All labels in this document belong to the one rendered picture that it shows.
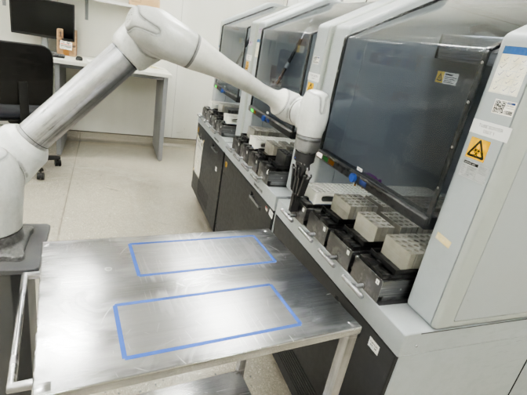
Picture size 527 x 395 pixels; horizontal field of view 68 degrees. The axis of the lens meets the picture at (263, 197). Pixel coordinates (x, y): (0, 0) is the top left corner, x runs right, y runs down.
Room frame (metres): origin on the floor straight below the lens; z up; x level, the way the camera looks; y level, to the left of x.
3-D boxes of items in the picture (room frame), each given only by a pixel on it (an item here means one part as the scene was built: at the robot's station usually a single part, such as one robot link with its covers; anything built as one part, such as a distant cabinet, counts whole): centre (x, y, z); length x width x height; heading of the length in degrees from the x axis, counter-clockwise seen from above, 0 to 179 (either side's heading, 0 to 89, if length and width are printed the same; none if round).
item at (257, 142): (2.11, -0.02, 0.83); 0.30 x 0.10 x 0.06; 114
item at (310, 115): (1.39, -0.11, 1.14); 0.13 x 0.11 x 0.16; 28
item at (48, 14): (3.90, 2.33, 1.13); 0.54 x 0.18 x 0.46; 108
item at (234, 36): (2.88, 0.17, 1.28); 0.61 x 0.51 x 0.63; 24
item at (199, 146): (2.98, 0.58, 0.43); 0.27 x 0.02 x 0.36; 24
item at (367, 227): (1.14, -0.34, 0.85); 0.12 x 0.02 x 0.06; 23
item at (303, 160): (1.38, -0.12, 0.96); 0.08 x 0.07 x 0.09; 24
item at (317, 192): (1.46, -0.30, 0.83); 0.30 x 0.10 x 0.06; 114
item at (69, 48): (4.03, 2.18, 1.02); 0.22 x 0.17 x 0.24; 24
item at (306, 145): (1.38, -0.12, 1.03); 0.09 x 0.09 x 0.06
